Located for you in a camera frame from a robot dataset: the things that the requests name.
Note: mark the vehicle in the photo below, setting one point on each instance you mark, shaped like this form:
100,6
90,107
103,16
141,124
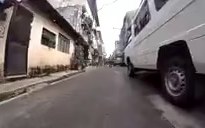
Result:
118,59

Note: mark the row of tall buildings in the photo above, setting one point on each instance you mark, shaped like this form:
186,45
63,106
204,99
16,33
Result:
90,33

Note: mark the grey asphalt road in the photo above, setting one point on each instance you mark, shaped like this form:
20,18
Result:
96,100

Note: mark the row of grey buildings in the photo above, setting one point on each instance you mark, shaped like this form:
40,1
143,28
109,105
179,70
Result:
124,33

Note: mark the cream low building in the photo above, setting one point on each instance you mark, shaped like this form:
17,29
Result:
36,43

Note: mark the white van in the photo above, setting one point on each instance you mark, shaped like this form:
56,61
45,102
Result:
176,36

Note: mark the raised concrete pavement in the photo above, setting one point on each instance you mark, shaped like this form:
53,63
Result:
13,87

